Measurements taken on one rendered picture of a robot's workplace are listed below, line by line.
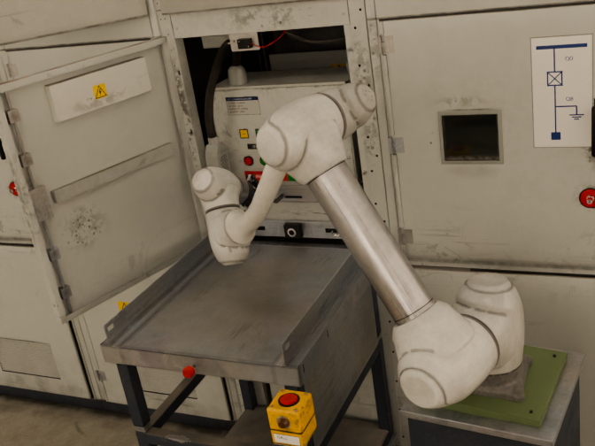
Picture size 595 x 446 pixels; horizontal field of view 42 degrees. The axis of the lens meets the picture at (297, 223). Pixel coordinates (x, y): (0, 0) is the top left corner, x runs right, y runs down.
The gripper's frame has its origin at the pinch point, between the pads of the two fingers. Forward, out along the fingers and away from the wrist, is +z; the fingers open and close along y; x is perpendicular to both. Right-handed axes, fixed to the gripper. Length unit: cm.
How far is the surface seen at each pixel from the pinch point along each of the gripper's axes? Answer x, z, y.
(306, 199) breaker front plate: 11.0, 7.4, -1.1
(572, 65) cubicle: 96, -19, -34
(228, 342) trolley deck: 12, -40, 44
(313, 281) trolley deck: 22.4, -8.6, 26.1
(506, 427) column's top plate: 87, -42, 57
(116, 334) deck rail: -22, -45, 45
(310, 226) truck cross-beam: 11.2, 11.4, 7.7
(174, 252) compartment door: -34.7, 0.4, 19.2
